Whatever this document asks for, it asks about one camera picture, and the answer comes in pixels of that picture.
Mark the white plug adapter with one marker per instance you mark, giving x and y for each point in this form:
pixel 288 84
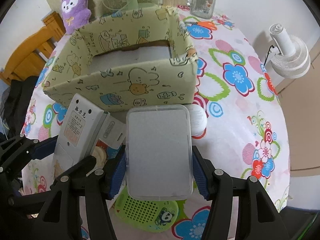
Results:
pixel 111 135

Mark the purple plush bunny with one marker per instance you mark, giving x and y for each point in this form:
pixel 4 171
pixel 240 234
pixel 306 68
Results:
pixel 75 14

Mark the wooden chair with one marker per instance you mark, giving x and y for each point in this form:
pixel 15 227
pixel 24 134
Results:
pixel 31 55

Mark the translucent white plastic case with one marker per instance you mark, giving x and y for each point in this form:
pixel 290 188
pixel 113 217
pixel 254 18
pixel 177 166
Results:
pixel 159 163

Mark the white oval earbud case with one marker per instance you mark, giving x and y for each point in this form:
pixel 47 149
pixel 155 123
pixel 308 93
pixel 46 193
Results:
pixel 198 119

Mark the green perforated panda speaker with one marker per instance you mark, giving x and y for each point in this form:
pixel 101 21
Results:
pixel 147 215

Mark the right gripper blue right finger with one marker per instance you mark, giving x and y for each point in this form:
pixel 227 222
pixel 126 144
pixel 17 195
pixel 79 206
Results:
pixel 202 174

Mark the patterned cardboard storage box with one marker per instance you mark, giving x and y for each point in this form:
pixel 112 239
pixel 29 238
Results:
pixel 141 57

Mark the orange handled scissors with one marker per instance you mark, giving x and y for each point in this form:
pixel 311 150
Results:
pixel 206 24

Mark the floral tablecloth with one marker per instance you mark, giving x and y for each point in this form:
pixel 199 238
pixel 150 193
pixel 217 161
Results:
pixel 246 132

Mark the white floor fan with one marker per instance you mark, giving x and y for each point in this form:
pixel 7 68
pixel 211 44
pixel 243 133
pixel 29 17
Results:
pixel 292 61

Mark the white remote control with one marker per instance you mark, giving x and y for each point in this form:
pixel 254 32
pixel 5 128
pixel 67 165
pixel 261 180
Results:
pixel 80 127

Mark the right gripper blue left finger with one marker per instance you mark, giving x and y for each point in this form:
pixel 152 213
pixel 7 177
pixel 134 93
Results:
pixel 115 172

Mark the round hedgehog compact mirror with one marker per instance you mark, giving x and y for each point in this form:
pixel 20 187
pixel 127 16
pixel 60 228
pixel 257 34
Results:
pixel 100 156

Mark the black clothing on chair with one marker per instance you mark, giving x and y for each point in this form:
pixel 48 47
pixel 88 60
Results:
pixel 15 102

